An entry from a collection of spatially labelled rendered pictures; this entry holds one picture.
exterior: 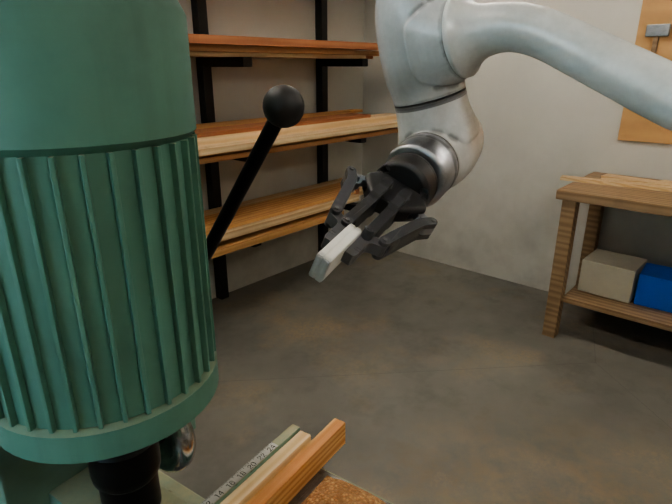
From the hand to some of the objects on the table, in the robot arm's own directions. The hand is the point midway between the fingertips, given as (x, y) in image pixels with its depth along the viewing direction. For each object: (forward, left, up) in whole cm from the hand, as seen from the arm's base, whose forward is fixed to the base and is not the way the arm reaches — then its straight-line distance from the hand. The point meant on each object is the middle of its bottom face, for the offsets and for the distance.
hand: (336, 252), depth 52 cm
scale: (+25, +2, -33) cm, 41 cm away
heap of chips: (-2, -6, -38) cm, 39 cm away
